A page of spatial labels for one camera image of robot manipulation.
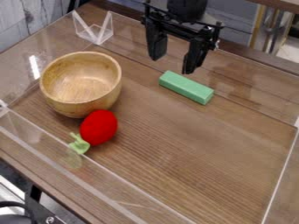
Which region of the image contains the clear acrylic corner bracket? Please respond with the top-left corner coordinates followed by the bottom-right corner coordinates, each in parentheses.
top-left (70, 11), bottom-right (113, 46)

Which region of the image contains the gold metal chair frame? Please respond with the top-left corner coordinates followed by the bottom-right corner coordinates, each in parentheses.
top-left (248, 4), bottom-right (296, 55)

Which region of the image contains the black table leg bracket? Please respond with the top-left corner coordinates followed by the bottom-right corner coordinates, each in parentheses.
top-left (23, 185), bottom-right (65, 224)

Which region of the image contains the black cable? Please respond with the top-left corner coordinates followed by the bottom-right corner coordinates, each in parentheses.
top-left (0, 200), bottom-right (29, 217)

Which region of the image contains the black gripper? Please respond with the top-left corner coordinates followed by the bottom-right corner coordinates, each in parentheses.
top-left (142, 2), bottom-right (224, 74)

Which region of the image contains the red plush fruit green stem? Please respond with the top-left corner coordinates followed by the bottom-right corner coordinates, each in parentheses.
top-left (69, 110), bottom-right (117, 154)

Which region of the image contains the light wooden bowl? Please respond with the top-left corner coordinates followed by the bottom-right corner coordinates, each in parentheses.
top-left (39, 52), bottom-right (121, 118)

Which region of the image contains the green rectangular block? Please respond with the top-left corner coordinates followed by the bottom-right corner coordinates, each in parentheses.
top-left (158, 71), bottom-right (213, 105)

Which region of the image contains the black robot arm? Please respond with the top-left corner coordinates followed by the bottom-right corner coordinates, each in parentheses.
top-left (141, 0), bottom-right (224, 74)

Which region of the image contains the clear acrylic front barrier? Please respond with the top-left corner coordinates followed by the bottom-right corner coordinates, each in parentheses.
top-left (0, 101), bottom-right (194, 224)

